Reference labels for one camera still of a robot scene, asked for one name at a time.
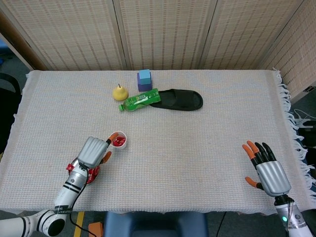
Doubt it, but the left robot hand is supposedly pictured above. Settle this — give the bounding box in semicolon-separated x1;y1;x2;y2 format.
77;132;119;168

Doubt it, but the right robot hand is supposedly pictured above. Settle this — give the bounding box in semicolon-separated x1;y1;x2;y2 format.
242;140;292;198

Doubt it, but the red candy heap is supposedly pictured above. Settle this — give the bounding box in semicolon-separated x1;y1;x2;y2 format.
66;160;101;184

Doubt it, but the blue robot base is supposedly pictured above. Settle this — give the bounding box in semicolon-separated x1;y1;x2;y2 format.
103;211;209;237

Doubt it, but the white paper cup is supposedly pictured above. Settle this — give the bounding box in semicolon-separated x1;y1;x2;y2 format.
108;130;127;149

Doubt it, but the round metal plate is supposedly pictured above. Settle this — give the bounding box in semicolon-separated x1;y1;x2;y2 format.
66;159;101;185

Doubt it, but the black box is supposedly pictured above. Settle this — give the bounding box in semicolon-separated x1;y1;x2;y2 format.
297;127;316;149

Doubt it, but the yellow pear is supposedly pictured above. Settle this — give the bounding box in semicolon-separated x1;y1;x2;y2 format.
113;83;129;102

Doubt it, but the green plastic bottle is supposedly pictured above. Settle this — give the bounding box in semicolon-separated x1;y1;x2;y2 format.
118;88;162;112

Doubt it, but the orange block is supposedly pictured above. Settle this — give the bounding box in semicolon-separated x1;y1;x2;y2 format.
88;221;104;237

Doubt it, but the purple foam cube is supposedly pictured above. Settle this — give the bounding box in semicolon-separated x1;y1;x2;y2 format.
137;72;153;92

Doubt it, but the light blue foam cube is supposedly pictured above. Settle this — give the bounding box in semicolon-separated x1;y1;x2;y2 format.
138;69;152;85

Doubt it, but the white woven tablecloth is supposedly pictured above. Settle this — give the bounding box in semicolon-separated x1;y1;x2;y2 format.
0;68;316;215

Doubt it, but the black chair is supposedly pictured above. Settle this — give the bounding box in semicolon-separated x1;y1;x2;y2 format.
0;73;22;154

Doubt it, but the black slipper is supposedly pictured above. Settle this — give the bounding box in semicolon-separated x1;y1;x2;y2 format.
148;88;204;112

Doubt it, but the woven folding screen panel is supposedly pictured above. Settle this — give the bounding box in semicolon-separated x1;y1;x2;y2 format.
199;0;305;70
0;0;127;72
259;0;316;100
113;0;218;71

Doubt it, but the brown wooden board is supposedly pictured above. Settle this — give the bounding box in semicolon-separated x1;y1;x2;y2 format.
0;9;48;72

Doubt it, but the white cable bundle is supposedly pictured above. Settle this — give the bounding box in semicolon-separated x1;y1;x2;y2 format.
292;108;316;129

